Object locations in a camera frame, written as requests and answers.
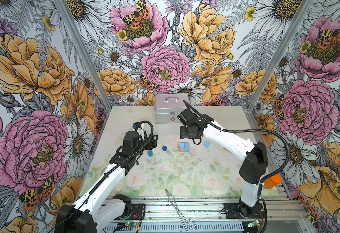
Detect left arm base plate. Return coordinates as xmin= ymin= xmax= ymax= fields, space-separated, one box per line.
xmin=128 ymin=203 xmax=146 ymax=220

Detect silver aluminium case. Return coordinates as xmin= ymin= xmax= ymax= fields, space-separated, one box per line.
xmin=154 ymin=93 xmax=189 ymax=124

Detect metal wire tongs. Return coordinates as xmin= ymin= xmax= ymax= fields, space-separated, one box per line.
xmin=165 ymin=189 xmax=197 ymax=233

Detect blue rectangular block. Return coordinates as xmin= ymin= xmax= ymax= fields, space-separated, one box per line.
xmin=184 ymin=143 xmax=189 ymax=152

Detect green circuit board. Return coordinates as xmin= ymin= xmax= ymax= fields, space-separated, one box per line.
xmin=247 ymin=220 xmax=261 ymax=228
xmin=115 ymin=222 xmax=141 ymax=231

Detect right green circuit board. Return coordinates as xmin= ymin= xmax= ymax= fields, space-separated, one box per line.
xmin=247 ymin=220 xmax=261 ymax=228

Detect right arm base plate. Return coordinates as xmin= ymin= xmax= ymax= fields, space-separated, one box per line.
xmin=220 ymin=202 xmax=266 ymax=219

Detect aluminium rail frame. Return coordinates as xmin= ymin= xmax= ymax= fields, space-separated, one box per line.
xmin=59 ymin=196 xmax=310 ymax=225

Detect orange plastic bottle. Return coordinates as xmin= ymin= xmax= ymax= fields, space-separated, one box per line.
xmin=263 ymin=174 xmax=282 ymax=189

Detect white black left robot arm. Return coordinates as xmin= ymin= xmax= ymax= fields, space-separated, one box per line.
xmin=50 ymin=120 xmax=158 ymax=233

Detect left green circuit board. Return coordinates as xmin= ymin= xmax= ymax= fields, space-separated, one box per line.
xmin=115 ymin=222 xmax=141 ymax=231

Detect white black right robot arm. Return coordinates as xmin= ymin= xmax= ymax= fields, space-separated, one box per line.
xmin=178 ymin=101 xmax=290 ymax=218

